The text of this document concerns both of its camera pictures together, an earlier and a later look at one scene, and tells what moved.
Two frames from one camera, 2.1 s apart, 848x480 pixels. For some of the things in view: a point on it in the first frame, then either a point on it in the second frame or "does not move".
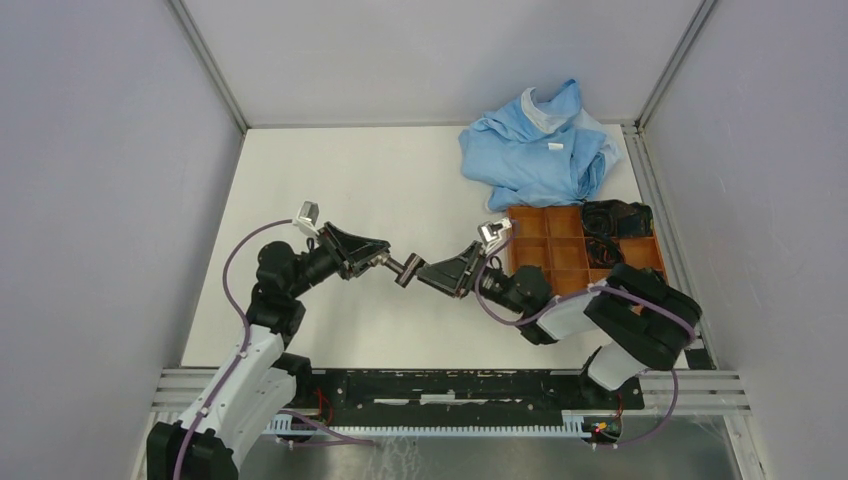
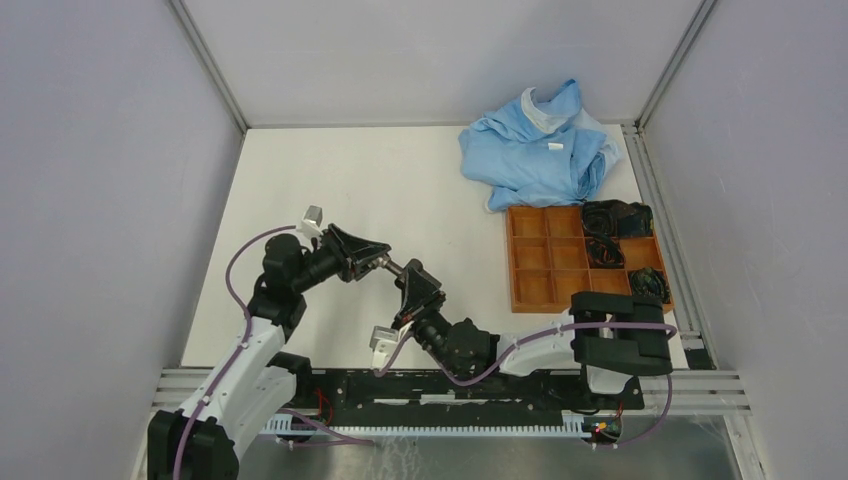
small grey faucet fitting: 385,260 does not move
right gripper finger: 459,265 → 421,285
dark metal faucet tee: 408,270 does not move
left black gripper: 343,246 does not move
